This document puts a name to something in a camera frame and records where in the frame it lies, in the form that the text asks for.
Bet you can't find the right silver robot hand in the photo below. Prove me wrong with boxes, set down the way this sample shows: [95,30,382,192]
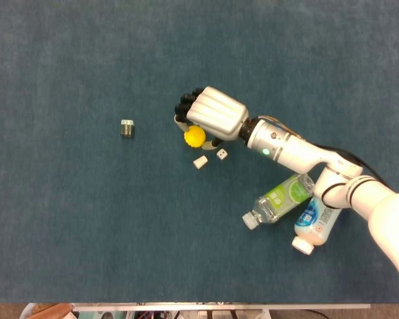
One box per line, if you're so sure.
[173,85,250,153]

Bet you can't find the yellow ridged dome cap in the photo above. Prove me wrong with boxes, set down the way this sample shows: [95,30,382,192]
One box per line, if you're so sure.
[183,125,207,149]

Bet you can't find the small grey metal nut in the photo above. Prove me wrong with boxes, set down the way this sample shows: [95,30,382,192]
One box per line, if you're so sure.
[120,119,135,138]

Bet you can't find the clear bottle green label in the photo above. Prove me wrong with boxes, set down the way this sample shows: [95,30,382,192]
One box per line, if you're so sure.
[241,173,316,231]

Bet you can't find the white drink bottle blue label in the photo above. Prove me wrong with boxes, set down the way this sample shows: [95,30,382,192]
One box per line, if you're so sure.
[291,195,343,256]

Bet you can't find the small white tapered plug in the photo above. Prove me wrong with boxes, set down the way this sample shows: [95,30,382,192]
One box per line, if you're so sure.
[192,154,209,171]

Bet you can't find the teal carpet table mat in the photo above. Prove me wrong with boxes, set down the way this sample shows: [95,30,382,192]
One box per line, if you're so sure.
[0,0,399,304]

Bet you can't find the brown box under table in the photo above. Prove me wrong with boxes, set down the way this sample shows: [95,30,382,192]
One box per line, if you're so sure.
[25,302,74,319]

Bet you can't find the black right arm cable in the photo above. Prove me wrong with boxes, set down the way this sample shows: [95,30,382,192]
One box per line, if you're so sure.
[315,142,390,187]

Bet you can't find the aluminium table edge rail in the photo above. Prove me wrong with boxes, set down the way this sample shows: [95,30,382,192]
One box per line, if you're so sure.
[72,302,372,313]

